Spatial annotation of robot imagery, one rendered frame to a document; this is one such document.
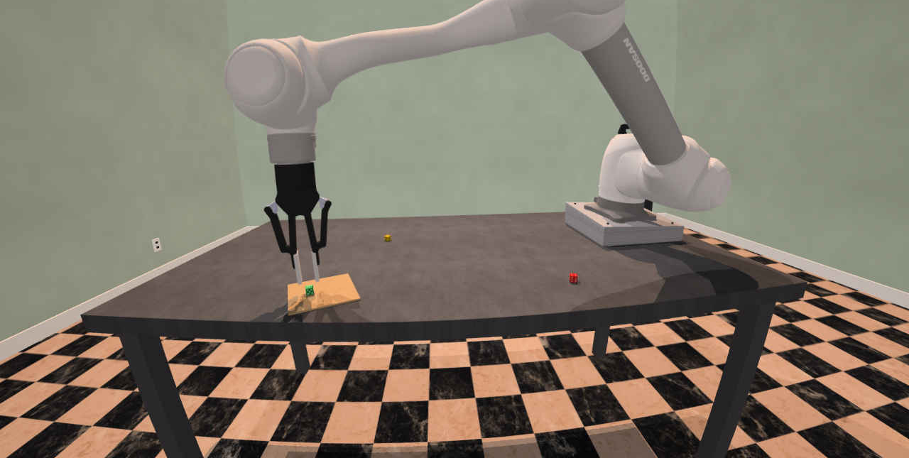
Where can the orange mat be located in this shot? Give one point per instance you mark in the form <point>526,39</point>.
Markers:
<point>331,291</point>

